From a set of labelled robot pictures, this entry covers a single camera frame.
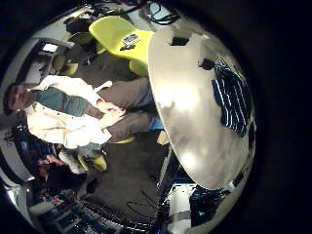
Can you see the navy white striped shirt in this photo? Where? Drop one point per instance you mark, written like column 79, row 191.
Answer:
column 232, row 97

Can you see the black flat table marker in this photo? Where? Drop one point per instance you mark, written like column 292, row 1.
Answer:
column 207, row 64
column 179, row 41

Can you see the yellow chair under person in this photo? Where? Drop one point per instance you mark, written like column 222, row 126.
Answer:
column 96, row 162

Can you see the small device on chair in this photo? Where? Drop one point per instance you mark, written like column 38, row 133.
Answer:
column 131, row 39

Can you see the person in white jacket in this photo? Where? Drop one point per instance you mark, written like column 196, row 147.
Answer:
column 65, row 110

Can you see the large yellow chair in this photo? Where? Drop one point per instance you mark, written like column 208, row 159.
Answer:
column 113, row 35

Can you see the black computer with teal lights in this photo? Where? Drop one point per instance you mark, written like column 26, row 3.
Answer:
column 204, row 204

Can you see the olive green chair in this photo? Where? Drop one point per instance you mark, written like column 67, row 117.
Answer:
column 81, row 38
column 65, row 65

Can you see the person in dark clothes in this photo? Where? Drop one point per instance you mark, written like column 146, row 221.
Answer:
column 60, row 177

